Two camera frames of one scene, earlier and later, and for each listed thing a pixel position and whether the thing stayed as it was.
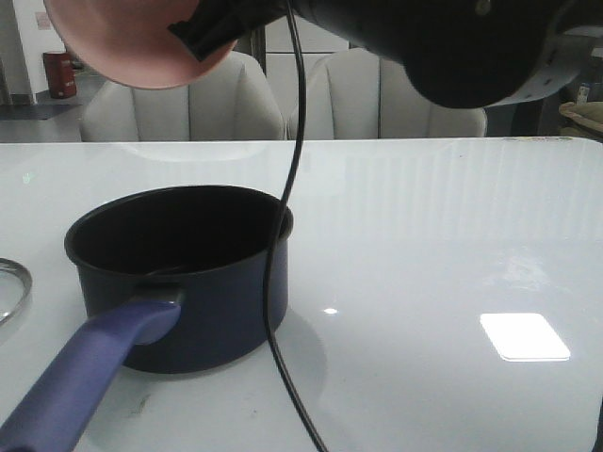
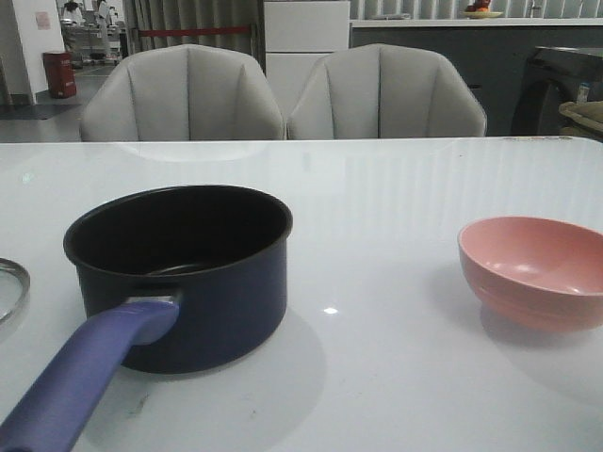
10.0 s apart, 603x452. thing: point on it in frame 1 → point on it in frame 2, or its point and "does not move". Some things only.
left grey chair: x=238 y=102 does not move
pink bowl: x=129 y=42 → x=534 y=273
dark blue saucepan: x=176 y=280 does not move
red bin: x=60 y=74 does not move
